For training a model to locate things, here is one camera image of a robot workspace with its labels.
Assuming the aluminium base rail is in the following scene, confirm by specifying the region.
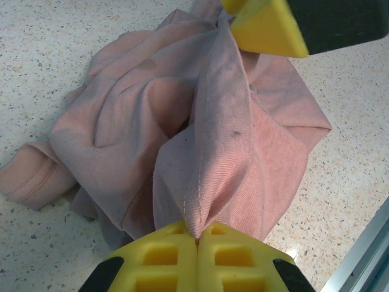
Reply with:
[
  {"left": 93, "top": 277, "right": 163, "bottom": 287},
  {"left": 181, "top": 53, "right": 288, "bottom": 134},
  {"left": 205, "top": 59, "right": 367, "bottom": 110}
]
[{"left": 321, "top": 209, "right": 389, "bottom": 292}]

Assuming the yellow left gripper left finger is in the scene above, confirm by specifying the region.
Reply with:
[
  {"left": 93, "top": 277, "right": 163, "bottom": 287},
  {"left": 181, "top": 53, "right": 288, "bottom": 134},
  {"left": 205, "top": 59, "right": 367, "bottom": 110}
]
[{"left": 77, "top": 220, "right": 199, "bottom": 292}]

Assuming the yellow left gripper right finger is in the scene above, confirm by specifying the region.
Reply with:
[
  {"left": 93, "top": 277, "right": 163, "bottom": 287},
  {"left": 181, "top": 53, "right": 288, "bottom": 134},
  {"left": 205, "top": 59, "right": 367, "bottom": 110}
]
[{"left": 198, "top": 221, "right": 316, "bottom": 292}]

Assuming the pink t-shirt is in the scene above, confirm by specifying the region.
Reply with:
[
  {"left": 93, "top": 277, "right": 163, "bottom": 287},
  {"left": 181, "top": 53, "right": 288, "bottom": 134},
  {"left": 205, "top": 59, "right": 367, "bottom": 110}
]
[{"left": 0, "top": 0, "right": 333, "bottom": 248}]

